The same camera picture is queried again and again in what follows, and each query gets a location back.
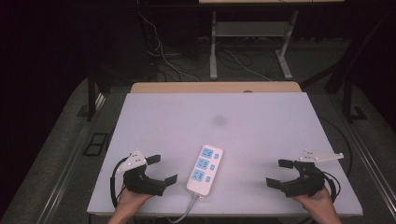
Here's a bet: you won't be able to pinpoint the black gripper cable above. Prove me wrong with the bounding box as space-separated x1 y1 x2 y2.
321 171 342 203
108 157 129 209

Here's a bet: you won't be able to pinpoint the person's left hand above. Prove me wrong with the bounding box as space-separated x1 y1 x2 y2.
113 185 154 217

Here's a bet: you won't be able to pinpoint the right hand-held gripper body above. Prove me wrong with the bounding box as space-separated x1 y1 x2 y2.
279 148 345 199

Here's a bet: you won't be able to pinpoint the black metal stand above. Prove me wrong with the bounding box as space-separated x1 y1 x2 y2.
77 66 108 122
341 76 368 123

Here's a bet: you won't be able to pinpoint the person's right hand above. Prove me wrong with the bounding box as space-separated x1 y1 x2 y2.
291 186 338 219

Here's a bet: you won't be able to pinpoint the aluminium floor rail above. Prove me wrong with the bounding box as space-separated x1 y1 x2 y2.
329 92 396 216
36 92 107 224

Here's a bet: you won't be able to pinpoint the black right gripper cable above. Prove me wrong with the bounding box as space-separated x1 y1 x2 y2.
321 171 342 203

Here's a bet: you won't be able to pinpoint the white power strip blue sockets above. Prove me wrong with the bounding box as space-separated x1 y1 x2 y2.
186 144 224 197

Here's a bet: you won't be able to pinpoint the grey metal desk frame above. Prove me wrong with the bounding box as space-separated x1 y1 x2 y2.
209 9 299 81

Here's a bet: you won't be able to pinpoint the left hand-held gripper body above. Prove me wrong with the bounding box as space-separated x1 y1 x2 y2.
116 148 166 197

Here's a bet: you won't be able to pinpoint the white foam board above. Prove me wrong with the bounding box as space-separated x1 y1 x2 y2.
86 91 364 217

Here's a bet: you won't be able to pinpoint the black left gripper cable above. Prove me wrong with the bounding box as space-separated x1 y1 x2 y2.
108 157 129 209

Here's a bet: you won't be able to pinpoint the black floor cable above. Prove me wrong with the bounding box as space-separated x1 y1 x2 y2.
317 115 354 179

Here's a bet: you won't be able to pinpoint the grey power strip cable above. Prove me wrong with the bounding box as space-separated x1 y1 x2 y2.
166 192 201 224

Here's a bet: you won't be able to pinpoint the white floor cable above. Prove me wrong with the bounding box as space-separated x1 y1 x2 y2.
137 12 202 82

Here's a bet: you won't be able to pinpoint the black rectangular floor frame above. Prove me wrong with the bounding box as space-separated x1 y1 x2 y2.
82 133 109 157

